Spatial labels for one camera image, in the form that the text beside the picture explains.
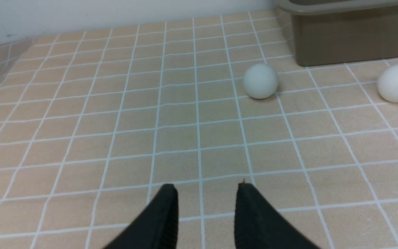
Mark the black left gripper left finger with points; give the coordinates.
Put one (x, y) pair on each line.
(157, 225)

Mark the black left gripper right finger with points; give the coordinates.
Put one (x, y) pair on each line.
(258, 225)

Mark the olive green plastic bin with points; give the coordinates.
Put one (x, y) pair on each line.
(322, 32)

